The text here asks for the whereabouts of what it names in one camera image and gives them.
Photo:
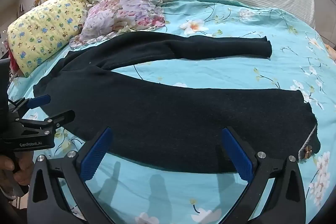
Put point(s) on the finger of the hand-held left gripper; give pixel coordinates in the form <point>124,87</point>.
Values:
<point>60,117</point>
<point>38,102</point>

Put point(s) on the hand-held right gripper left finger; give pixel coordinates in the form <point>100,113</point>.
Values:
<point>96,154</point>

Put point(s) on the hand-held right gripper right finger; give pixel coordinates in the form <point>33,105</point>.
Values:
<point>237,154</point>

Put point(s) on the black pants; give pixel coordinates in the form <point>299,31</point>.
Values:
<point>162,113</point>

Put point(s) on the person's left hand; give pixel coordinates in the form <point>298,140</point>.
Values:
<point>25,169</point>

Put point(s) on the red cloth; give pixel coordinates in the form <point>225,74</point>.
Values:
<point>13,62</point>

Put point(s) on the yellow cartoon print pillow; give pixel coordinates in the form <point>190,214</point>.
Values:
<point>44,29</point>

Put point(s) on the teal floral bed sheet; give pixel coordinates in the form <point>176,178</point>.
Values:
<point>236,69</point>

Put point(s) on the pink floral ruffled pillow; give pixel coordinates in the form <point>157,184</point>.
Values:
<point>123,8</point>

